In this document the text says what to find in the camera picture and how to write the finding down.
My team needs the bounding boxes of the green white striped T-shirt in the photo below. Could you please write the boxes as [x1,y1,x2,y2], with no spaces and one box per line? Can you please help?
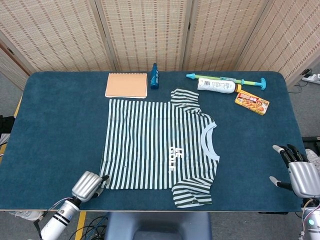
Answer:
[99,87,221,209]

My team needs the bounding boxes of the white labelled bottle brown cap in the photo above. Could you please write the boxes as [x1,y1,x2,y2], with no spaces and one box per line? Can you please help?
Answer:
[196,77,243,95]

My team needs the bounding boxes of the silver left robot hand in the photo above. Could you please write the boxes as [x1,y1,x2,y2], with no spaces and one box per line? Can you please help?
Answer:
[71,170,111,203]

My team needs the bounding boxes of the orange spiral notebook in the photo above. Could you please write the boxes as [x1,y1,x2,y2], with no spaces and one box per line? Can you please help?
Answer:
[104,72,148,100]

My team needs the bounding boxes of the green blue toy water pump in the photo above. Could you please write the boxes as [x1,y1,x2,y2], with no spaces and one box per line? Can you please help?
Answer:
[185,72,268,92]

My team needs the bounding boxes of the floor cable bundle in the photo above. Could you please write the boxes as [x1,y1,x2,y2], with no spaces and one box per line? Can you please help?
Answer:
[69,212,111,240]

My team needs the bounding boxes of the small blue bottle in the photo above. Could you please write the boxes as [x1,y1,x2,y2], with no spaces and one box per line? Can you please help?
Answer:
[150,63,160,90]

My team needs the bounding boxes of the black equipment beside table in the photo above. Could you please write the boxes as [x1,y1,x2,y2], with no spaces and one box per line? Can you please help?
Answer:
[0,115,16,135]

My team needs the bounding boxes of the black floor stand base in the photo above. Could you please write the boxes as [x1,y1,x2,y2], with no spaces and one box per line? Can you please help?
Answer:
[301,136,320,153]

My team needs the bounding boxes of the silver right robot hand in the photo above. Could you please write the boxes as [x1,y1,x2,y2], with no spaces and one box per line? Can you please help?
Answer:
[269,143,320,199]

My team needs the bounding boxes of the coloured left wrist wires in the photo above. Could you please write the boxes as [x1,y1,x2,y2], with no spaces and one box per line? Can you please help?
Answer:
[41,198,68,221]

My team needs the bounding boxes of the woven folding screen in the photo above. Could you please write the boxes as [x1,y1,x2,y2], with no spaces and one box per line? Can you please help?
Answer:
[0,0,320,88]

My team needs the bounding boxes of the white power strip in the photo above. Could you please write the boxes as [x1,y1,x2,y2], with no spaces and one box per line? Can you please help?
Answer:
[301,73,320,84]

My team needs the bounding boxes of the white sneaker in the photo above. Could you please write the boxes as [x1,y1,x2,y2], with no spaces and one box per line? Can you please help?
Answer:
[9,209,45,221]
[305,148,320,166]

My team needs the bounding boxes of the yellow curry box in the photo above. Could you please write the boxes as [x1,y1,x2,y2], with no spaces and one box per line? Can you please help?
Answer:
[234,90,271,117]

